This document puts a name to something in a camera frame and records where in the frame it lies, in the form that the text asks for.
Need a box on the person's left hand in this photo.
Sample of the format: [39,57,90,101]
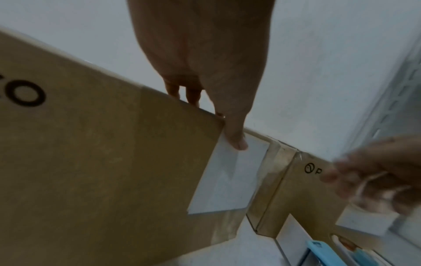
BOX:
[126,0,275,151]

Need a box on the grey metal shelf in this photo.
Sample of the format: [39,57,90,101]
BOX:
[342,33,421,266]

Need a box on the person's right hand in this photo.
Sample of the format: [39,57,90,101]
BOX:
[321,134,421,216]

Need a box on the brown cardboard box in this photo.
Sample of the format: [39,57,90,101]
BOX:
[246,141,395,266]
[0,28,275,266]

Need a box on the blue white tape dispenser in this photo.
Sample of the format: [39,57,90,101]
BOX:
[306,239,377,266]

